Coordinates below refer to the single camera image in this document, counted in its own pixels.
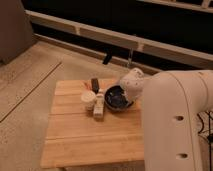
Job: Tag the black table leg bracket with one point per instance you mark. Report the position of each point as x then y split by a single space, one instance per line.
108 57

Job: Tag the dark ceramic bowl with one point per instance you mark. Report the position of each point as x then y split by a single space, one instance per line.
115 100

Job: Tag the orange small stick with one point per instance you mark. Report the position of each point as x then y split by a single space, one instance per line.
87 85

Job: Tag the grey couch corner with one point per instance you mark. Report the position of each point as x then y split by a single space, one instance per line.
16 33

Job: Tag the white rectangular bottle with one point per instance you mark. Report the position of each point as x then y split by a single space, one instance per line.
98 111

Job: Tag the wooden slatted table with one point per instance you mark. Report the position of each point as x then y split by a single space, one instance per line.
74 138

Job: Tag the white paper cup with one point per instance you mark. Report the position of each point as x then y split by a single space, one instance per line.
88 98

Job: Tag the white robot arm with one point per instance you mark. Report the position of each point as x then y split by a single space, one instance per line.
171 100

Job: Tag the dark brown bar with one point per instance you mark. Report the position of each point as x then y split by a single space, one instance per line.
95 85

